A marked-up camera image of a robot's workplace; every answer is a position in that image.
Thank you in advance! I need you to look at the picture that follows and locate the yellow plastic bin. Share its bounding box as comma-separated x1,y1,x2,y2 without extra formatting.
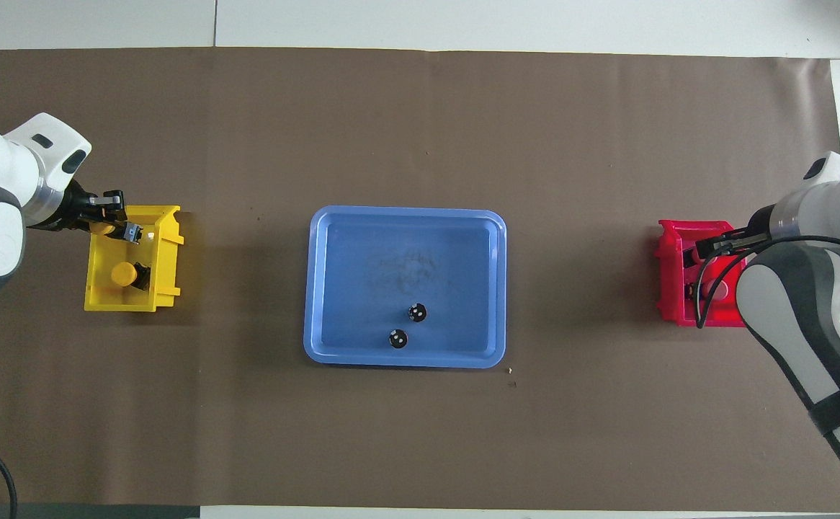
84,205,185,314

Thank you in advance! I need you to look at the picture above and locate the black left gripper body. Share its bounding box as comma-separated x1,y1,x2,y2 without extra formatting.
27,179,104,231

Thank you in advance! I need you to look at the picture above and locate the blue plastic tray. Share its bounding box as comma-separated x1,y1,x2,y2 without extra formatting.
303,205,508,370

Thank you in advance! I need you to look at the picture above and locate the red plastic bin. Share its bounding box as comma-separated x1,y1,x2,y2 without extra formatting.
654,219,751,329

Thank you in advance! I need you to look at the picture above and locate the yellow push button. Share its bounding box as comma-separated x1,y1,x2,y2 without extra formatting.
110,262,153,291
91,220,143,244

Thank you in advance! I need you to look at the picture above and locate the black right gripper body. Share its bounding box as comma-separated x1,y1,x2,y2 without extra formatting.
749,206,775,240

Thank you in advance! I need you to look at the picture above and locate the brown paper table mat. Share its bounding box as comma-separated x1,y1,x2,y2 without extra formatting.
0,47,840,514

